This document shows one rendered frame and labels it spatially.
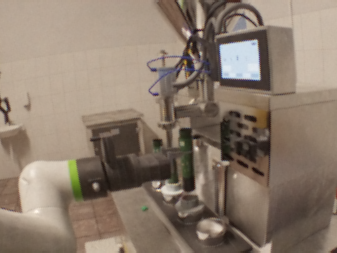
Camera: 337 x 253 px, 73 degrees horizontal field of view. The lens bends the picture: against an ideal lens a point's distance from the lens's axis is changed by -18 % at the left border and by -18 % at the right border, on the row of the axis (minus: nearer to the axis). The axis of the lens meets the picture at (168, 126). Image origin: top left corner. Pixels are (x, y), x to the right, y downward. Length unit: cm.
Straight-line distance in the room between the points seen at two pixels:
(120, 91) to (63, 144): 123
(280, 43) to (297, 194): 29
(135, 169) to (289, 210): 32
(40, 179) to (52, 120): 369
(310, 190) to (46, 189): 52
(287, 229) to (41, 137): 399
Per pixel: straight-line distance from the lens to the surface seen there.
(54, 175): 54
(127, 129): 360
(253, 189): 52
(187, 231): 65
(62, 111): 418
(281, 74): 43
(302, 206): 57
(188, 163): 61
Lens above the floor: 141
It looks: 13 degrees down
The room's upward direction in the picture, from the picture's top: 5 degrees counter-clockwise
